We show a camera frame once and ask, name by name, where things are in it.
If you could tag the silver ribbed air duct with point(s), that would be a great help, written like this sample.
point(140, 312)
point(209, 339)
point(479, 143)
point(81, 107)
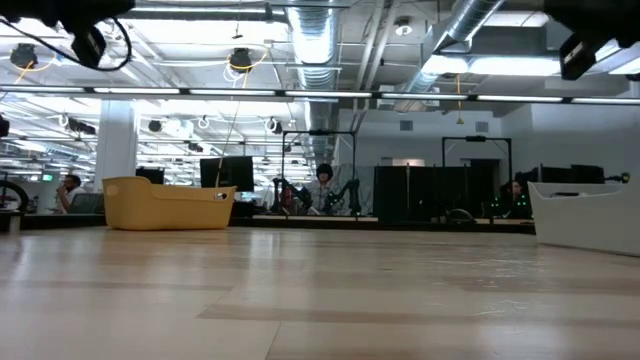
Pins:
point(470, 17)
point(314, 35)

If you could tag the white plastic bin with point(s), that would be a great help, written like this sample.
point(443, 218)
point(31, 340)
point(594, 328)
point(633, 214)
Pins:
point(585, 220)

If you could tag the row of black monitors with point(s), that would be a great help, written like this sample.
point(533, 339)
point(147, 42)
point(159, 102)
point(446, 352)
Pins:
point(570, 174)

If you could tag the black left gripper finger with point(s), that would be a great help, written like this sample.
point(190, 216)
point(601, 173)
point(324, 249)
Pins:
point(107, 7)

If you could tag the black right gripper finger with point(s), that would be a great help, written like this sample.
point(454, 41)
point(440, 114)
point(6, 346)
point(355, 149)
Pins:
point(570, 12)

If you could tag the grey fabric cover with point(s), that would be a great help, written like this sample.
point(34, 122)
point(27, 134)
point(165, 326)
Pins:
point(367, 185)

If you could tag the black ceiling device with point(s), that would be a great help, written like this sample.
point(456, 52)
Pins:
point(23, 56)
point(241, 59)

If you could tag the white building column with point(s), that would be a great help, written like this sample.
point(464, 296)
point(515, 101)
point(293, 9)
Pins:
point(116, 140)

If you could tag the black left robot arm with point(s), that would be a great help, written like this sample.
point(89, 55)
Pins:
point(3, 126)

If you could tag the black curved hoop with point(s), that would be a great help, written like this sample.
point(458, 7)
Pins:
point(22, 192)

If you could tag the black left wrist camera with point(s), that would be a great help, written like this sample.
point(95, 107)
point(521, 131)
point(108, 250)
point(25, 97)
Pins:
point(89, 46)

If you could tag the large black monitor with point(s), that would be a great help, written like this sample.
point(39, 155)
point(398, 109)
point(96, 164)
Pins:
point(227, 174)

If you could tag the yellow plastic bin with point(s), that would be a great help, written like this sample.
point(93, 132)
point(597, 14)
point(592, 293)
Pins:
point(165, 207)

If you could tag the small black monitor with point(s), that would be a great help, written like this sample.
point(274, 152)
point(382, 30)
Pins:
point(150, 175)

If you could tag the background black robot arm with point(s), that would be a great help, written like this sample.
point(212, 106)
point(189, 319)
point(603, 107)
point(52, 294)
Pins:
point(347, 195)
point(290, 195)

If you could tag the black partition screen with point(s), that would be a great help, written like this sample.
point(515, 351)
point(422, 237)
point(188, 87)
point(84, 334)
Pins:
point(425, 192)

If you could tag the grey office chair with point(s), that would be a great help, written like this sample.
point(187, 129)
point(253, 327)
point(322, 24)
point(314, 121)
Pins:
point(90, 202)

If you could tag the black background rig frame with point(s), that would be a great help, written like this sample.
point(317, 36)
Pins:
point(320, 132)
point(475, 138)

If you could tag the person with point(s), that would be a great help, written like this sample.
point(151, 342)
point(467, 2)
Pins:
point(511, 195)
point(322, 187)
point(70, 192)

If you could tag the dark background desk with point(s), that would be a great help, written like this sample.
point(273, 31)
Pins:
point(30, 221)

